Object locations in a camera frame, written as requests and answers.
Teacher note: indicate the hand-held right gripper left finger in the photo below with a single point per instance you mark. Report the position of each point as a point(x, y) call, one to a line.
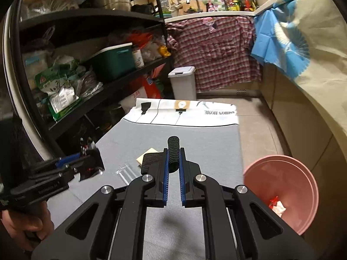
point(166, 184)

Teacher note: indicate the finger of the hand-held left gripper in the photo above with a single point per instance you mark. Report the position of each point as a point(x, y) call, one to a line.
point(67, 160)
point(54, 174)

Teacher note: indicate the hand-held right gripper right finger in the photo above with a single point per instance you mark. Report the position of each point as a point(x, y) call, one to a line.
point(182, 187)

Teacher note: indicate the black foil wrapper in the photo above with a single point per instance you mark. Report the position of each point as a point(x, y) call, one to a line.
point(92, 162)

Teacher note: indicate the black ribbed rubber grip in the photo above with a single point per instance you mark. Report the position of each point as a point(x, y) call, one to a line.
point(173, 151)

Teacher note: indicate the pink plastic bin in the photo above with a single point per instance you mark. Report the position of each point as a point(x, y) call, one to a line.
point(292, 178)

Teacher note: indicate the person's left hand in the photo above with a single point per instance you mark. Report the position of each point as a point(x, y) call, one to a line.
point(19, 227)

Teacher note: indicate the beige sticky note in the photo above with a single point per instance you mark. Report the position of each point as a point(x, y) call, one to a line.
point(148, 152)

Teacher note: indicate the clear plastic strip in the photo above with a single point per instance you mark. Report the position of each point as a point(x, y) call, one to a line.
point(126, 173)

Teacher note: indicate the grey mat with white end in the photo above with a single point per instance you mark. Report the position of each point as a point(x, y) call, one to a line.
point(206, 140)

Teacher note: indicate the green and white food packet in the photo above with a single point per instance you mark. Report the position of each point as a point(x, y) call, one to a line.
point(63, 100)
point(48, 81)

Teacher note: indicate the red foil wrapper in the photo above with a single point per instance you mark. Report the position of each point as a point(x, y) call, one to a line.
point(275, 200)

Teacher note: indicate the red printed bag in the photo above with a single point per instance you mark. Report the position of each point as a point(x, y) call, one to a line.
point(147, 88)

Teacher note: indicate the crumpled white paper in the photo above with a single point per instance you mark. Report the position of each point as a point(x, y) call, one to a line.
point(279, 210)

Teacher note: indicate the white lidded bin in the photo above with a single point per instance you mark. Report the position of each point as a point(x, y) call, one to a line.
point(183, 84)

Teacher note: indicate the green storage box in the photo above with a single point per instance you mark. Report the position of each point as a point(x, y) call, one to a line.
point(113, 59)

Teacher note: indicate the jar with white label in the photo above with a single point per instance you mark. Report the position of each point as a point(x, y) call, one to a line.
point(137, 58)

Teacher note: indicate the yellow toy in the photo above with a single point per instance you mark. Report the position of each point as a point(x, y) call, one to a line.
point(164, 51)

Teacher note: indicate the red plaid shirt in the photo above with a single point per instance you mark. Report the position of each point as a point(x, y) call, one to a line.
point(217, 54)

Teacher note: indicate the black shelf rack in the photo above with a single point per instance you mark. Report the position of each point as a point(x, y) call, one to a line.
point(81, 13)

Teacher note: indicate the cream and blue patterned cloth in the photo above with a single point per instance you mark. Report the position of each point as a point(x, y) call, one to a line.
point(287, 40)

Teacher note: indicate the rack of condiment bottles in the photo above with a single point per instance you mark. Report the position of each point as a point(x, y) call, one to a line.
point(240, 4)

